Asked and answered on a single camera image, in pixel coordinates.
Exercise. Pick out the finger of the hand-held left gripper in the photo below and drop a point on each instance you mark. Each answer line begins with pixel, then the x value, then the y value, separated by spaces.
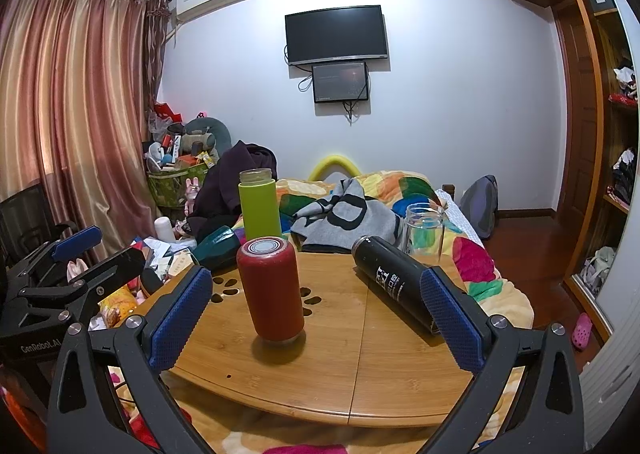
pixel 77 239
pixel 117 263

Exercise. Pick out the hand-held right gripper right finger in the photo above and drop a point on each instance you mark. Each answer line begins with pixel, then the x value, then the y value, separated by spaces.
pixel 452 321

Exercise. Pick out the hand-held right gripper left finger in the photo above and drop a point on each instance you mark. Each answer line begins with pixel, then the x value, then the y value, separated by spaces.
pixel 181 321

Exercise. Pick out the dark green cup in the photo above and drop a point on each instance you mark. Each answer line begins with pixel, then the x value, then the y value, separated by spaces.
pixel 217 248

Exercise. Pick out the black office chair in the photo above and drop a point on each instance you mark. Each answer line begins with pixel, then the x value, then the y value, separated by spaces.
pixel 25 219

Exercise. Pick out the white bottle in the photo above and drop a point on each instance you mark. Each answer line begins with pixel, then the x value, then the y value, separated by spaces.
pixel 164 229

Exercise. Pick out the black bottle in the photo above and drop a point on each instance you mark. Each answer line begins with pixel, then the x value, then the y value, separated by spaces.
pixel 390 279

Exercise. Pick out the clear glass jar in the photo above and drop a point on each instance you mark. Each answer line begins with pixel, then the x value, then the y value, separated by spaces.
pixel 424 234

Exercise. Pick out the green storage basket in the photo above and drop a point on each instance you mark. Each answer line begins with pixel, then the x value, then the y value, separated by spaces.
pixel 170 186

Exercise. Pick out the red bottle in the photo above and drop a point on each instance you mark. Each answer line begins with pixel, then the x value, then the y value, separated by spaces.
pixel 270 284

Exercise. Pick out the pink rabbit toy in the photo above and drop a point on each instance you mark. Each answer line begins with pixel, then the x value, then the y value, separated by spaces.
pixel 191 194

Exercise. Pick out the bamboo tray table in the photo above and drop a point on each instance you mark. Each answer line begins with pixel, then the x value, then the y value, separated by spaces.
pixel 350 364

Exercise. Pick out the grey backpack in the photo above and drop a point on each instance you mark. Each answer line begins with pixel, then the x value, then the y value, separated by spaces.
pixel 480 206

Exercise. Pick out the pink slipper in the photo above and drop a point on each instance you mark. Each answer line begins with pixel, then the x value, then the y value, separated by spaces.
pixel 581 331

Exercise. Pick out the pink curtain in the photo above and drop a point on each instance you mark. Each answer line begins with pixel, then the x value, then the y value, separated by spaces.
pixel 75 109

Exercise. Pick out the dark purple clothing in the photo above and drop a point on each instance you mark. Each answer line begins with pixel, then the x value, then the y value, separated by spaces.
pixel 225 184

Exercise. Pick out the green bottle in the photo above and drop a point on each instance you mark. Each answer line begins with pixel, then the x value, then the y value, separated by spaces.
pixel 259 209

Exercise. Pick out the grey black cloth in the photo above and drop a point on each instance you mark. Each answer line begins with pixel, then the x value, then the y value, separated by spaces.
pixel 345 214

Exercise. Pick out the red bag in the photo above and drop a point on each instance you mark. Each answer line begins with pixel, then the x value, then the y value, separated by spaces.
pixel 167 111

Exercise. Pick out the grey plush pillow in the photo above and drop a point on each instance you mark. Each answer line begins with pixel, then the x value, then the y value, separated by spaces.
pixel 212 131

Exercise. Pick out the yellow foam tube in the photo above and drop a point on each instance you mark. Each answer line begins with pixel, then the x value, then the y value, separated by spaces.
pixel 334 163

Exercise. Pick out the wooden door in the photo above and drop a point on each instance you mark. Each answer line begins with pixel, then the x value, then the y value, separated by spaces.
pixel 575 124

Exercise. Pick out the wooden wardrobe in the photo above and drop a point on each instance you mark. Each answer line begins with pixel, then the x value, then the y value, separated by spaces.
pixel 607 134

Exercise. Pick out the small black monitor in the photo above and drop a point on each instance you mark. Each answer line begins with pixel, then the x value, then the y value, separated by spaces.
pixel 340 83

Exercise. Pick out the wall television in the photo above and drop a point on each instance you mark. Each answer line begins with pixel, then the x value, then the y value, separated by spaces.
pixel 336 34

